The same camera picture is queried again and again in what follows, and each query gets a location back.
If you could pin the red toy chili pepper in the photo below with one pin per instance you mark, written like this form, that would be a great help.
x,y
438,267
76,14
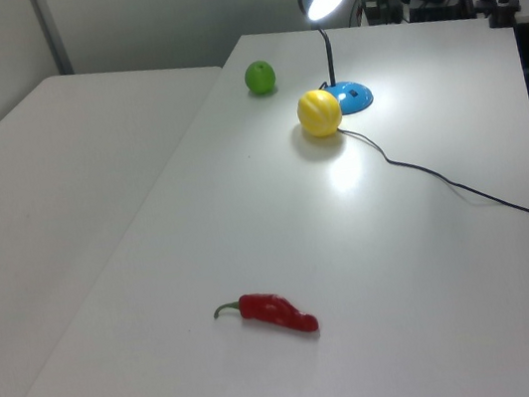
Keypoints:
x,y
272,310

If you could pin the green toy apple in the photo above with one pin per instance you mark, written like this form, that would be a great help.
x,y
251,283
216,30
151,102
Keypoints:
x,y
259,77

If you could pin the blue desk lamp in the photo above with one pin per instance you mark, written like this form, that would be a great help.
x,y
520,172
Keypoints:
x,y
352,97

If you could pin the yellow toy melon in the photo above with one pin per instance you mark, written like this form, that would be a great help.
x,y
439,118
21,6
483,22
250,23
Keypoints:
x,y
319,113

